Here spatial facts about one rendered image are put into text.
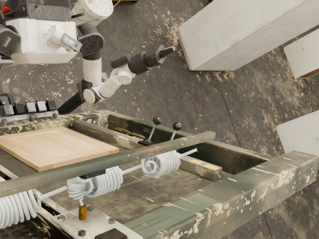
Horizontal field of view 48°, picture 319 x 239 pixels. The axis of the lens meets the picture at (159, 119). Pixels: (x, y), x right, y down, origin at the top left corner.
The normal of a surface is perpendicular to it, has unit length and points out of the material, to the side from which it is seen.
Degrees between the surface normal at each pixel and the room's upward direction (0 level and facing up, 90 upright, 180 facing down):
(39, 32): 23
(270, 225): 0
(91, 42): 55
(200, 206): 60
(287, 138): 90
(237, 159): 90
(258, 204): 30
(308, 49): 90
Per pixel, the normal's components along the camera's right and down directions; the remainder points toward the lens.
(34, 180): 0.70, 0.18
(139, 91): 0.63, -0.33
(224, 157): -0.71, 0.13
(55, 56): 0.53, 0.75
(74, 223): 0.04, -0.97
